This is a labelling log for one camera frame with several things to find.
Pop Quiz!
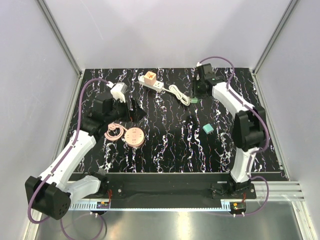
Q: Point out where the white slotted cable duct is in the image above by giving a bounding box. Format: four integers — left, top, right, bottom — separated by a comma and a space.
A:
69, 201, 111, 211

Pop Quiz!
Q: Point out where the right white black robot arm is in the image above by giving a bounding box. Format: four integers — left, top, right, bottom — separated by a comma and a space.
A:
193, 63, 269, 199

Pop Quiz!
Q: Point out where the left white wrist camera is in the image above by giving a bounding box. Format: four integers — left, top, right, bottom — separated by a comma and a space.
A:
107, 81, 128, 103

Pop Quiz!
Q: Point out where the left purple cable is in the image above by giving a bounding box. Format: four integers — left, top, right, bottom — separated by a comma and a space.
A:
27, 78, 113, 238

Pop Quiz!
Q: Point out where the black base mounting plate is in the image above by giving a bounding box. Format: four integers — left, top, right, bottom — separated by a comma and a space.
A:
105, 173, 257, 211

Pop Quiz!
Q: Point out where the pink cube plug adapter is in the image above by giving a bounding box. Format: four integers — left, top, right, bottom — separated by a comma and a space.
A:
143, 71, 157, 86

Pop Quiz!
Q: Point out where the white power strip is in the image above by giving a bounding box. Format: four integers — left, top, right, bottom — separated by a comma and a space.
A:
138, 73, 164, 92

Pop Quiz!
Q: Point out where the white coiled power strip cable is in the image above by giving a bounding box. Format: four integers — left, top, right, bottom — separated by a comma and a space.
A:
162, 84, 192, 106

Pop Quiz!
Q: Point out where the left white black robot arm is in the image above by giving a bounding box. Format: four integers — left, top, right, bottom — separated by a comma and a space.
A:
25, 93, 146, 224

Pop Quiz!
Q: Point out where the aluminium frame post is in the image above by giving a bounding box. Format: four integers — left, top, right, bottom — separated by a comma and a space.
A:
35, 0, 82, 78
252, 0, 300, 75

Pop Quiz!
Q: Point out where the pink coiled cable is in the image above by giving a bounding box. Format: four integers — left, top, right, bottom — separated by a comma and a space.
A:
104, 122, 126, 142

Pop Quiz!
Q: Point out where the black marbled table mat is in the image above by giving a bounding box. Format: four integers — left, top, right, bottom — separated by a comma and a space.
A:
57, 67, 285, 174

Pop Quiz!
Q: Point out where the pink round power socket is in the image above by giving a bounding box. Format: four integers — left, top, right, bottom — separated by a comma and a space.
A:
124, 127, 145, 148

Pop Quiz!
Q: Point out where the green plug adapter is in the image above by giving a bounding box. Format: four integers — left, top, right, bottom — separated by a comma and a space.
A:
190, 97, 200, 104

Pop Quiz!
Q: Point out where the left aluminium frame post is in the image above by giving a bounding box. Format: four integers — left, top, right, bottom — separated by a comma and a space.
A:
35, 0, 82, 78

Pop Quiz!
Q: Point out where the teal plug adapter near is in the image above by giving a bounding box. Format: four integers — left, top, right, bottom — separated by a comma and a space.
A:
202, 123, 214, 135

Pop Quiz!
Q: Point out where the right aluminium frame post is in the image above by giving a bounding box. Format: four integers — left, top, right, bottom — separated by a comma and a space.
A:
252, 0, 300, 75

